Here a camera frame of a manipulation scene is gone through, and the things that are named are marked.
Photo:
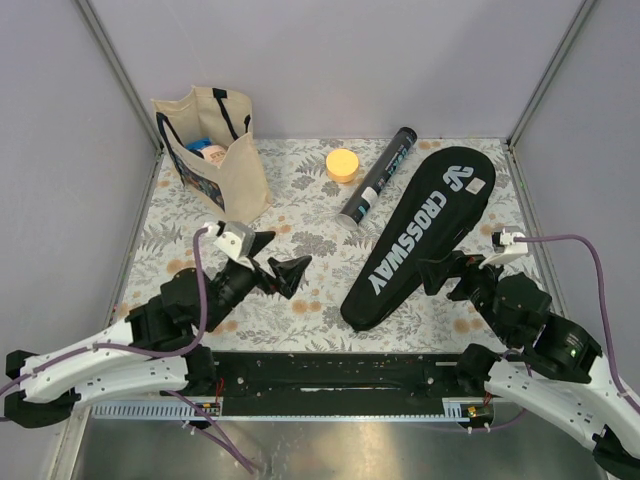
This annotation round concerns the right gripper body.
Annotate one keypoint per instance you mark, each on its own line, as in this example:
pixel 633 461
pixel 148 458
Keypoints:
pixel 475 284

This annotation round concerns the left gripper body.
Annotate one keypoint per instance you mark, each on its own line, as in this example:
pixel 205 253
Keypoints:
pixel 237 285

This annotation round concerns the black racket cover bag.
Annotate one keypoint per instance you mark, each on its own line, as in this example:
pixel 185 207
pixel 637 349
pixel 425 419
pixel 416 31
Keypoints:
pixel 444 200

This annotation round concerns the black shuttlecock tube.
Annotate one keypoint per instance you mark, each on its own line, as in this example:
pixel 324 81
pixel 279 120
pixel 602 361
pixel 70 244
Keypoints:
pixel 368 192

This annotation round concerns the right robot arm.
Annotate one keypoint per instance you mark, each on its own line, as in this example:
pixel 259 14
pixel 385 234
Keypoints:
pixel 552 367

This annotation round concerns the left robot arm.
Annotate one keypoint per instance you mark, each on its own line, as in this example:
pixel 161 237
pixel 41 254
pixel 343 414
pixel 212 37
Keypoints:
pixel 158 345

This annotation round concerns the floral table mat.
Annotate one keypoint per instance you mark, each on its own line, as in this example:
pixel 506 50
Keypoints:
pixel 303 218

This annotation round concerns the blue pink item in bag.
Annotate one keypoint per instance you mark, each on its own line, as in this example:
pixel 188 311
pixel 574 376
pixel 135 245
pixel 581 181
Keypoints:
pixel 208 150

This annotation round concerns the yellow grip tape roll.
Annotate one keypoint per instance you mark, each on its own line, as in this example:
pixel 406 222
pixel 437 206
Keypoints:
pixel 342 165

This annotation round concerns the beige canvas tote bag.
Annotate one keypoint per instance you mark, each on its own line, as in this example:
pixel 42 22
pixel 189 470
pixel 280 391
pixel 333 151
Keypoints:
pixel 208 135

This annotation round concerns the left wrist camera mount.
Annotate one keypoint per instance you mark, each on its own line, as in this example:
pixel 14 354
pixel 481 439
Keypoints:
pixel 234 239

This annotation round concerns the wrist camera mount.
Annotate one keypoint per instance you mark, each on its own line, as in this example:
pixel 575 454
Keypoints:
pixel 507 247
pixel 234 239

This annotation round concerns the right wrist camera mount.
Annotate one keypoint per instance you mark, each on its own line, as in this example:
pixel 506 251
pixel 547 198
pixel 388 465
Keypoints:
pixel 507 247

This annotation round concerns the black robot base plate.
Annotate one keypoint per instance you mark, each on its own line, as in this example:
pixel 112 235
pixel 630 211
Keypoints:
pixel 262 384

